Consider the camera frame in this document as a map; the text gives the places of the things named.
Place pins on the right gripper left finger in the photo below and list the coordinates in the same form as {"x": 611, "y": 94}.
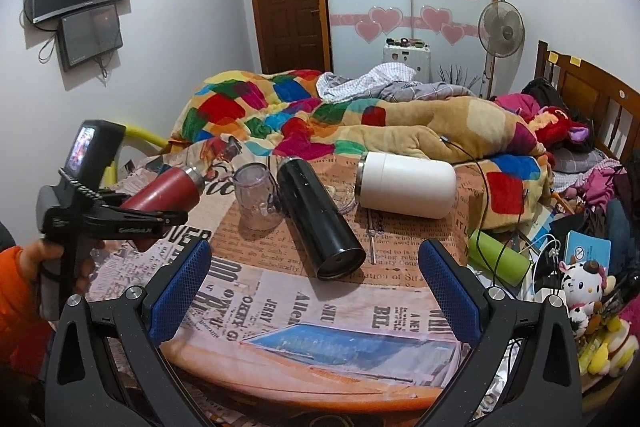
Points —
{"x": 106, "y": 367}

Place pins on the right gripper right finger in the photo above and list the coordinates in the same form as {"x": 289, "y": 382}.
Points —
{"x": 522, "y": 369}

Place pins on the red thermos bottle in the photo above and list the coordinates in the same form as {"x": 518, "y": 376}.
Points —
{"x": 176, "y": 189}

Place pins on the orange sleeve left forearm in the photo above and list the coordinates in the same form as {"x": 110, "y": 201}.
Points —
{"x": 24, "y": 334}

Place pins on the clear plastic cup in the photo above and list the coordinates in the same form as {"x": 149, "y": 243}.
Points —
{"x": 257, "y": 195}

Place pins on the left hand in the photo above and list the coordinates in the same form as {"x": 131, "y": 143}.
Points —
{"x": 34, "y": 254}

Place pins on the yellow foam tube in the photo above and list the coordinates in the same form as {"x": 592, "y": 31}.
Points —
{"x": 142, "y": 139}

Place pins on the yellow plush toy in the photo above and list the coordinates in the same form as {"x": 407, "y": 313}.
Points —
{"x": 610, "y": 352}

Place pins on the white cow plush toy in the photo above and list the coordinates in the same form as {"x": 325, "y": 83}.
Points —
{"x": 583, "y": 284}

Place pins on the green cylindrical bottle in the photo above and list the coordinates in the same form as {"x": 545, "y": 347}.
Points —
{"x": 497, "y": 259}

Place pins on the blue booklet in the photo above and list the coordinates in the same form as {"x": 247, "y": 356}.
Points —
{"x": 580, "y": 247}

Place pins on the newspaper print tablecloth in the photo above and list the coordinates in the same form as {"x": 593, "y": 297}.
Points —
{"x": 262, "y": 323}

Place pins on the white insulated mug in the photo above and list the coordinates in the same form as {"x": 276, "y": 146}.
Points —
{"x": 409, "y": 186}

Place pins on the black thermos bottle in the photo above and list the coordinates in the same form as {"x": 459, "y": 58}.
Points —
{"x": 331, "y": 245}

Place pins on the colourful patchwork blanket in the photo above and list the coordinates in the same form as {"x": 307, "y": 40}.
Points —
{"x": 283, "y": 115}

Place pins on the red plush toy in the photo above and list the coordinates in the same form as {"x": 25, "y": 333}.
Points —
{"x": 552, "y": 127}

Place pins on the wooden bed headboard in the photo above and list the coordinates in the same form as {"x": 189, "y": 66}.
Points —
{"x": 610, "y": 105}

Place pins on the spiky potted plant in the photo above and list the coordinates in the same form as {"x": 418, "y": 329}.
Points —
{"x": 458, "y": 76}

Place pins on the white crumpled bedsheet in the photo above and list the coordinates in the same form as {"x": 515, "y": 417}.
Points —
{"x": 391, "y": 82}

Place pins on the brown wooden door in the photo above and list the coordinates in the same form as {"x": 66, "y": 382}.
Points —
{"x": 289, "y": 35}

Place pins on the white small cabinet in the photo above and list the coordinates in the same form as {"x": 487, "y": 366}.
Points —
{"x": 414, "y": 53}

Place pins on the standing electric fan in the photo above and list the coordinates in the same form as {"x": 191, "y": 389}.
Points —
{"x": 501, "y": 31}

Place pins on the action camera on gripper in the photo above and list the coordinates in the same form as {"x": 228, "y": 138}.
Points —
{"x": 94, "y": 149}

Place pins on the small wall monitor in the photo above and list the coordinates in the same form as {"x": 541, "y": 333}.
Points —
{"x": 88, "y": 34}

